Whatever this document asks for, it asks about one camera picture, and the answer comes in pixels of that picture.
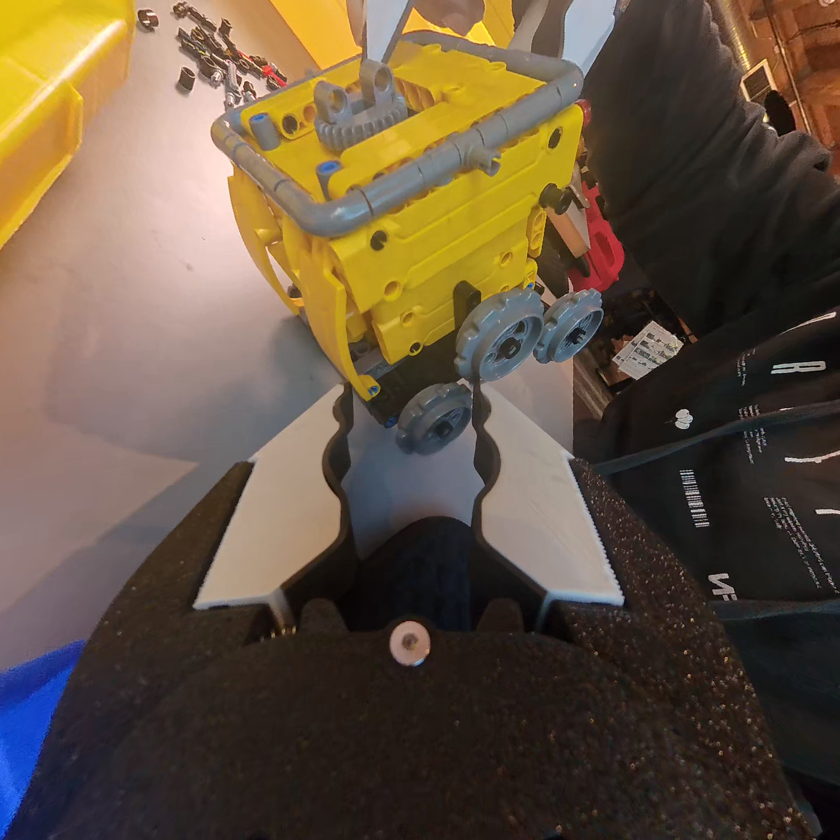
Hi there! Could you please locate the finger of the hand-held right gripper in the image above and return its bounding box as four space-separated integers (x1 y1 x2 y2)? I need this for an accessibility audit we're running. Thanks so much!
512 0 619 73
360 0 416 65

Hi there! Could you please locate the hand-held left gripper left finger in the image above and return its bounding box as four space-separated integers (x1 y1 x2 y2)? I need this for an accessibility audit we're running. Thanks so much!
193 385 358 634

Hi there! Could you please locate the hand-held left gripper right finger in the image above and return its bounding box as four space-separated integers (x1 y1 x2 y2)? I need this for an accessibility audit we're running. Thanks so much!
469 382 624 633

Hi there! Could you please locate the yellow black toy brick vehicle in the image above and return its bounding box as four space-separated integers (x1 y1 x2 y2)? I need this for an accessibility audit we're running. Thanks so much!
211 29 606 455

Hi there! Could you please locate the blue plastic crate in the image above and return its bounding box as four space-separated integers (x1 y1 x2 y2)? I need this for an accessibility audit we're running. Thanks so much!
0 640 86 831

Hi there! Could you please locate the yellow plastic storage bin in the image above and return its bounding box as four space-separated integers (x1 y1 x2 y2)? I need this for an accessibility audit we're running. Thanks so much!
269 0 519 67
0 0 137 250

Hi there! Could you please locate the grey desk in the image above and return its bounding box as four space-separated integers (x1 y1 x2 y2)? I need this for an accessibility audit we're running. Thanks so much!
0 0 578 657

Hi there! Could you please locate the person's right hand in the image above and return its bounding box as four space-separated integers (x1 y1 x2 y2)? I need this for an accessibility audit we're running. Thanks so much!
419 0 488 36

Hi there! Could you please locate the black round textured pad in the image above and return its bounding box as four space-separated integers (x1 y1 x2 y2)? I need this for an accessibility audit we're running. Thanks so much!
354 517 475 632

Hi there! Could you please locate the white printed paper sheet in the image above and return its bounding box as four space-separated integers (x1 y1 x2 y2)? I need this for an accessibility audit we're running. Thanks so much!
612 320 685 382

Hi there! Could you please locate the pile of red black pins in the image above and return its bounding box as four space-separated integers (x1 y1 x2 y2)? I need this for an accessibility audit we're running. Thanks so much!
134 0 290 109

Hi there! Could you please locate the red plastic canister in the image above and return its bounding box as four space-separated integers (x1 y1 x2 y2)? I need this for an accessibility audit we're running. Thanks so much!
567 187 626 294

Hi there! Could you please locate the black shoulder strap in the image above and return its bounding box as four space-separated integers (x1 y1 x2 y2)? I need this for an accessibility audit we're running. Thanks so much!
594 406 840 476

